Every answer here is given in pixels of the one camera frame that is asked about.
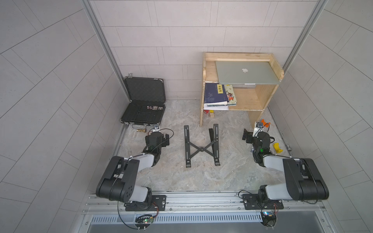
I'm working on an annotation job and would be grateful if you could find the silver laptop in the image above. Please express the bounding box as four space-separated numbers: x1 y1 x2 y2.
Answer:
216 61 280 85

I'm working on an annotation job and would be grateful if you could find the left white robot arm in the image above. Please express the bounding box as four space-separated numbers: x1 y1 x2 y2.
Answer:
96 132 171 206

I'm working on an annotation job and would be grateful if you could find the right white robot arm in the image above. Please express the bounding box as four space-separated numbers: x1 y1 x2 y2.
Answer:
242 130 329 204

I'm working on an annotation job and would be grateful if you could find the black laptop stand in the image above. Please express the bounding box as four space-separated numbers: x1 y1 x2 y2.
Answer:
184 124 220 168

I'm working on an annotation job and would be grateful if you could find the yellow arch block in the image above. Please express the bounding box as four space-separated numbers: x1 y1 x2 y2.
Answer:
273 143 283 154

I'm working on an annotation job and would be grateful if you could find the orange arch block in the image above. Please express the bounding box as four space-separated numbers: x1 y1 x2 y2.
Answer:
261 119 271 128

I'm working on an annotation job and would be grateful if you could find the white book stack bottom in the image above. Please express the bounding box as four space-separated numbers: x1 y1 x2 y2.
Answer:
204 105 229 111

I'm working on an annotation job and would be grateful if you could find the wooden shelf unit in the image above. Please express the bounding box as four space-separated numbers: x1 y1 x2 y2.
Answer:
200 52 285 126

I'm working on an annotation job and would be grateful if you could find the black open briefcase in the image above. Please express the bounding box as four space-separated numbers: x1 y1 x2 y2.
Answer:
120 76 166 126

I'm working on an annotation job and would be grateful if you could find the colourful picture book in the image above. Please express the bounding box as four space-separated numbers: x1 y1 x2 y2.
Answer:
224 84 237 106

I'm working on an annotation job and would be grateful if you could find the blue book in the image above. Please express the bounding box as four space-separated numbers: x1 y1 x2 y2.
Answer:
204 83 228 106

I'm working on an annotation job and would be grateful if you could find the right circuit board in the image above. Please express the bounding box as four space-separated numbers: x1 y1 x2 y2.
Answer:
261 211 277 228

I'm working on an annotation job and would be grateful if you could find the circuit board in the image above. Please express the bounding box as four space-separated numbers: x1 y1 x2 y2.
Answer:
135 214 156 230
261 211 277 228

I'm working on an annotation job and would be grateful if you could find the left circuit board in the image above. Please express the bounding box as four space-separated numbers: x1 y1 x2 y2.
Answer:
135 214 156 230

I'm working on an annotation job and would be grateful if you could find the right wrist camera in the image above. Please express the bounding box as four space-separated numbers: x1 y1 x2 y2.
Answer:
253 121 264 137

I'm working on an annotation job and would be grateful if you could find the brass briefcase handle piece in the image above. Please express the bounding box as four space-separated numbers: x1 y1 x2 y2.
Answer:
130 124 147 133

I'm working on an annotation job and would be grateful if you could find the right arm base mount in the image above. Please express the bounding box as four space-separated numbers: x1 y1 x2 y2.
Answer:
240 193 284 211

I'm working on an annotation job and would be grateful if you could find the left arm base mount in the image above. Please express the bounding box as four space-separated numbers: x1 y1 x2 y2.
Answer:
125 195 167 211

